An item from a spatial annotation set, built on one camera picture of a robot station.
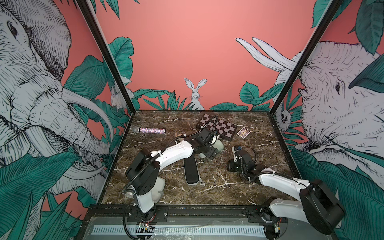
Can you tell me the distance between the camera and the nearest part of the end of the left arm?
0.65m

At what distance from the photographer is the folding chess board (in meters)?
1.06

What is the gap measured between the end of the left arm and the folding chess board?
278mm
